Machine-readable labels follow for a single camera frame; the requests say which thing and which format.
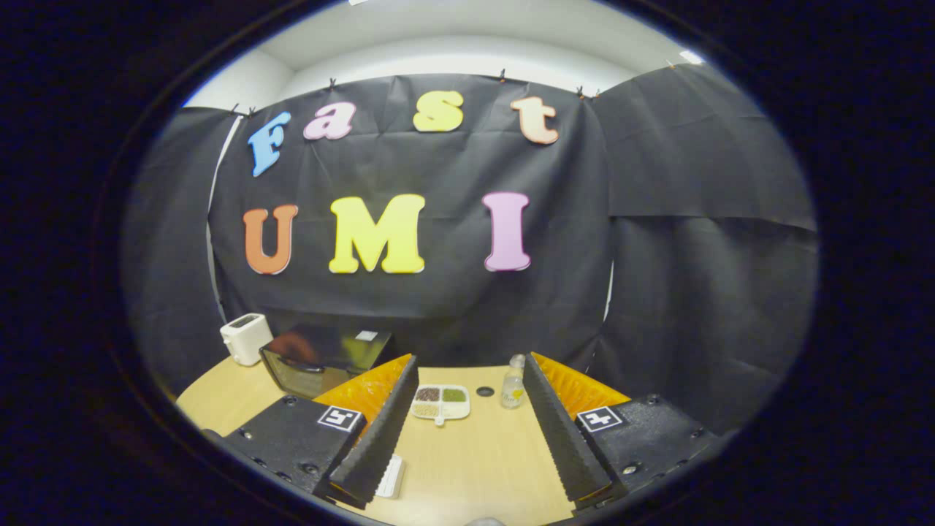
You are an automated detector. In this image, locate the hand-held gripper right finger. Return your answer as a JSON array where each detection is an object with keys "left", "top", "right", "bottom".
[{"left": 523, "top": 352, "right": 720, "bottom": 511}]

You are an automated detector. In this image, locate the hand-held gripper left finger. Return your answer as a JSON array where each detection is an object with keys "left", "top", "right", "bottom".
[{"left": 223, "top": 354, "right": 420, "bottom": 510}]

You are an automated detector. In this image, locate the black toaster oven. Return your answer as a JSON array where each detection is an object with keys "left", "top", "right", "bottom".
[{"left": 259, "top": 329, "right": 401, "bottom": 399}]

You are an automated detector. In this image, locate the white toaster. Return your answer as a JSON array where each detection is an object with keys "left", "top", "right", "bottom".
[{"left": 220, "top": 313, "right": 274, "bottom": 367}]

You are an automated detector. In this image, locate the white rectangular tray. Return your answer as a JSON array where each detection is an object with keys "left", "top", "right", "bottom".
[{"left": 374, "top": 454, "right": 405, "bottom": 500}]

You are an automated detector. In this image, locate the clear plastic bottle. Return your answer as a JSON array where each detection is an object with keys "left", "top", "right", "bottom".
[{"left": 501, "top": 354, "right": 527, "bottom": 410}]

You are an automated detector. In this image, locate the white divided dish with grains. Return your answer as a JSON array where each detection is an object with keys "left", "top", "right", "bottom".
[{"left": 410, "top": 384, "right": 471, "bottom": 427}]

